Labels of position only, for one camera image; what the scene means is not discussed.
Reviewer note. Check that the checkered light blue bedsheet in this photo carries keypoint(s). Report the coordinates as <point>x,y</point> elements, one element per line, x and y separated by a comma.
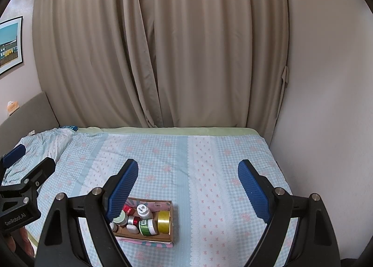
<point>214,222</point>

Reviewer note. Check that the red cap silver jar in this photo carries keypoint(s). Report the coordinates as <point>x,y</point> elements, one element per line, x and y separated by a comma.
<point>133,220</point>

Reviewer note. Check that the grey headboard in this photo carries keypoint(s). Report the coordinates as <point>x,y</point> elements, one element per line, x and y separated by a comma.
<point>35,115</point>

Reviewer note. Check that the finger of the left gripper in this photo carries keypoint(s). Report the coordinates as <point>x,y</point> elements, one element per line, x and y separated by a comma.
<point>13,156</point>

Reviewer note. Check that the white oval case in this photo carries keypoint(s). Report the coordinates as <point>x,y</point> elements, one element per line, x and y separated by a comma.
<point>133,229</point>

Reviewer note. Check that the framed wall picture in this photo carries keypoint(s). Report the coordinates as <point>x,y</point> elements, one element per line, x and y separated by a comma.
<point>11,44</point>

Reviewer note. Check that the red cardboard box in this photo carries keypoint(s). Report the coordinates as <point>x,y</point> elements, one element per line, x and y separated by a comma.
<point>129,210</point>

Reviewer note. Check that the beige curtain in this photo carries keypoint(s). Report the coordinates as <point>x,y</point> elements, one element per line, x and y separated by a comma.
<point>163,63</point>

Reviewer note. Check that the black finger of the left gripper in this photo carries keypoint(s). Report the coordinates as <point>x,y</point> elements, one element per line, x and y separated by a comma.
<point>34,180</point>

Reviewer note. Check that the person hand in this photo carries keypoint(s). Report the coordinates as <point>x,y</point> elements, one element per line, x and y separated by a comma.
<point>24,242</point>

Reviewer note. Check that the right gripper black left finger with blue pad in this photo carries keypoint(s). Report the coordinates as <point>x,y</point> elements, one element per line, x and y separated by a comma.
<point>61,242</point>

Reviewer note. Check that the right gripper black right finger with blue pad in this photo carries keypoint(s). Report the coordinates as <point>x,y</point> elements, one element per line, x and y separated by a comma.
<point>304,220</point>

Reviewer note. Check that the brown cardboard box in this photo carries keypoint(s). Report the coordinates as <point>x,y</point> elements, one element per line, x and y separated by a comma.
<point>160,240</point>

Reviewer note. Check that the yellow tape roll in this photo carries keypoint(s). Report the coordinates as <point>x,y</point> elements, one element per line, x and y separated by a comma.
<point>163,222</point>

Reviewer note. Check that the green label white jar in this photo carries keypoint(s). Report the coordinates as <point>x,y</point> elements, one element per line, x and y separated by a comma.
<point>148,227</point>

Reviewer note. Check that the white pill bottle green label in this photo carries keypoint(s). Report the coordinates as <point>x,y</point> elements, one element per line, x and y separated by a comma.
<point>144,212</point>

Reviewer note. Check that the pale green glass jar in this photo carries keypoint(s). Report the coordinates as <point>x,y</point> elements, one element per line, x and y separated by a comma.
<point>122,219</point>

